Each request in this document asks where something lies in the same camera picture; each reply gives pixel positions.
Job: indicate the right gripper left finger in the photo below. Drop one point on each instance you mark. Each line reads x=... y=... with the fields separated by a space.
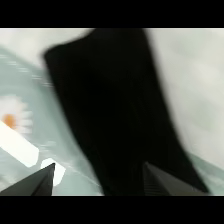
x=39 y=185

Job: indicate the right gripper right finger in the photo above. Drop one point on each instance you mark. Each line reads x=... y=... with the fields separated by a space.
x=160 y=184

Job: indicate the black garment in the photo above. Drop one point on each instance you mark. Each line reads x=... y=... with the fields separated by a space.
x=113 y=106

